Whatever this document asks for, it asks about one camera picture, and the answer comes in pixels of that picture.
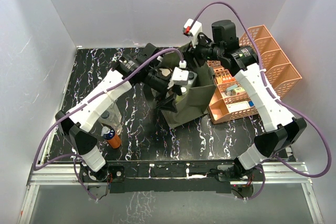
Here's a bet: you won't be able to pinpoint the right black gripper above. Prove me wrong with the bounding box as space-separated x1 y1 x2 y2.
182 32 223 71

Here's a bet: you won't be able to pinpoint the yellow-green pump soap bottle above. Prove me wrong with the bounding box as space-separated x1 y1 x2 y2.
175 87 187 103

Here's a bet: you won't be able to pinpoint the white rectangular bottle black cap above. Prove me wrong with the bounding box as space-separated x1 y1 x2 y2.
187 71 197 88

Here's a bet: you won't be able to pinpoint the beige pump lotion bottle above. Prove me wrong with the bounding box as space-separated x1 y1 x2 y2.
157 68 171 80

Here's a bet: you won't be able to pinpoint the clear square bottle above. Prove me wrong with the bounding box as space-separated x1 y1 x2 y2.
99 103 122 135

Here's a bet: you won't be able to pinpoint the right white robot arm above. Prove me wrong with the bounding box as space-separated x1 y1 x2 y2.
185 19 307 180

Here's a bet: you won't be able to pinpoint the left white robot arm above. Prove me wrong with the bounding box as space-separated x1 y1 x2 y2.
55 44 186 182

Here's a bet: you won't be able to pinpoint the olive green canvas bag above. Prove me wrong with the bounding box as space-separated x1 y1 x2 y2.
143 42 216 129

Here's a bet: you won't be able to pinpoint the small boxes in tray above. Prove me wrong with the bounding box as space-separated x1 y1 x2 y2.
224 84 246 96

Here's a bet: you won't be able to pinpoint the orange low basket tray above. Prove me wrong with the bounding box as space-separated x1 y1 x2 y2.
207 60 258 124

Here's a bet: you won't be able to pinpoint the orange spray bottle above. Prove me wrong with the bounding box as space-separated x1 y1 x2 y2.
101 126 121 149

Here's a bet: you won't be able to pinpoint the orange tall file organizer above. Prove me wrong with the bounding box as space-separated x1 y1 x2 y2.
248 25 302 99

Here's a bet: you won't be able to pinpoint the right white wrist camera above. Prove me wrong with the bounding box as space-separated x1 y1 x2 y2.
183 18 202 48

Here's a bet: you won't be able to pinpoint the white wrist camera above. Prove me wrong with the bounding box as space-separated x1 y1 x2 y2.
183 18 202 48
168 60 189 89

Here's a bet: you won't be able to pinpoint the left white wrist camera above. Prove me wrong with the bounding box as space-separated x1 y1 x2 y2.
168 60 189 89

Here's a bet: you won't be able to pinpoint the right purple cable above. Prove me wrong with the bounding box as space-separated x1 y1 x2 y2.
191 1 330 200

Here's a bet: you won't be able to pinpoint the purple cable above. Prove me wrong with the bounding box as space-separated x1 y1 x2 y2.
32 47 187 201
191 1 330 200

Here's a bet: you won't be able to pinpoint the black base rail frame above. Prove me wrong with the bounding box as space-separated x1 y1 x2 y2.
75 160 266 196

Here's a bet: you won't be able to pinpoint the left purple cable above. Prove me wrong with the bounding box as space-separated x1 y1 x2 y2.
32 47 187 201

